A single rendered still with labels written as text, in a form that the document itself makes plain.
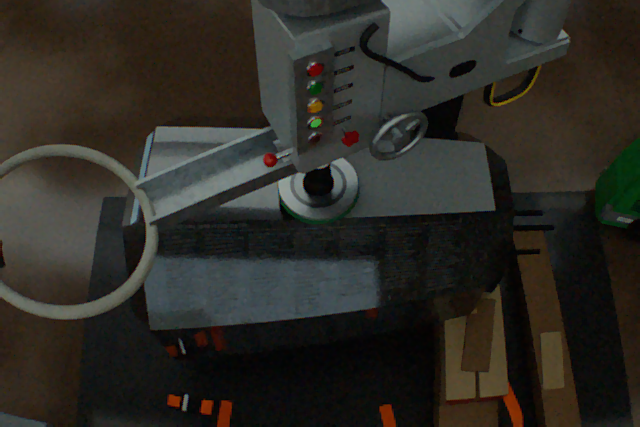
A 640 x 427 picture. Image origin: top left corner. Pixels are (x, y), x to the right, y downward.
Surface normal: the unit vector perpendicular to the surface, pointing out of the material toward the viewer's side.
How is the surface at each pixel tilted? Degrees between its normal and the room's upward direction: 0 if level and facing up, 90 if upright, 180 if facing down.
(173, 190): 1
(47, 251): 0
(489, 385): 0
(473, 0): 40
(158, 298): 45
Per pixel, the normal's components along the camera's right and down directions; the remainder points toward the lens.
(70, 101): 0.00, -0.54
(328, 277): 0.03, 0.22
